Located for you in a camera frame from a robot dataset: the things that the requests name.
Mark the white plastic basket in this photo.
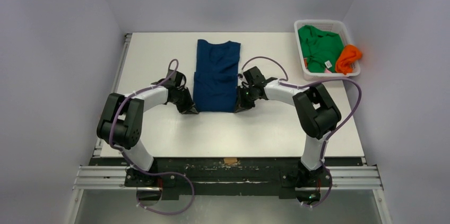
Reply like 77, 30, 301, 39
294, 19, 361, 81

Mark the blue t-shirt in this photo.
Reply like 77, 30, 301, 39
193, 39, 241, 113

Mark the aluminium frame rail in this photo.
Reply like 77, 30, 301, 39
73, 166, 126, 190

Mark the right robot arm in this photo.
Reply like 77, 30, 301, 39
235, 66, 342, 185

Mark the green t-shirt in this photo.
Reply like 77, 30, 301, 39
298, 25, 344, 73

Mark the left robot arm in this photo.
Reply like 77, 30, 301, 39
96, 70, 198, 186

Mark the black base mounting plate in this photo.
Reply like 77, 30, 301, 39
88, 158, 363, 202

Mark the brown tape piece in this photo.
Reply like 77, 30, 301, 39
223, 157, 239, 166

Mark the orange t-shirt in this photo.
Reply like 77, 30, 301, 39
335, 45, 362, 75

